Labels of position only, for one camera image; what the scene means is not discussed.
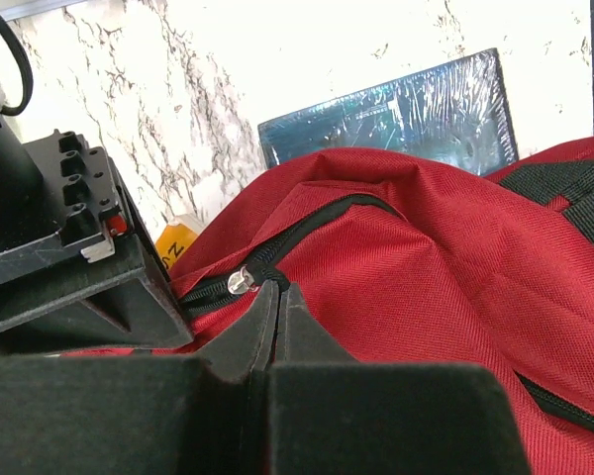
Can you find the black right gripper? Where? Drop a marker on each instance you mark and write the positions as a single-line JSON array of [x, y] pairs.
[[61, 198]]

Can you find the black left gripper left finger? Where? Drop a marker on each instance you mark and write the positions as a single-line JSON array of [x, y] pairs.
[[142, 414]]

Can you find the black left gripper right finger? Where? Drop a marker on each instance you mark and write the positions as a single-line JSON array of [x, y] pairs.
[[329, 414]]

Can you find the orange treehouse children's book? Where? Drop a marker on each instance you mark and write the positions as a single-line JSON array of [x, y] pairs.
[[177, 236]]

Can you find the red student backpack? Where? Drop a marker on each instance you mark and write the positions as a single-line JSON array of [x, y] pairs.
[[403, 260]]

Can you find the teal notebook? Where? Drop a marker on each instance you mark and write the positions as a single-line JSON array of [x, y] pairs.
[[455, 113]]

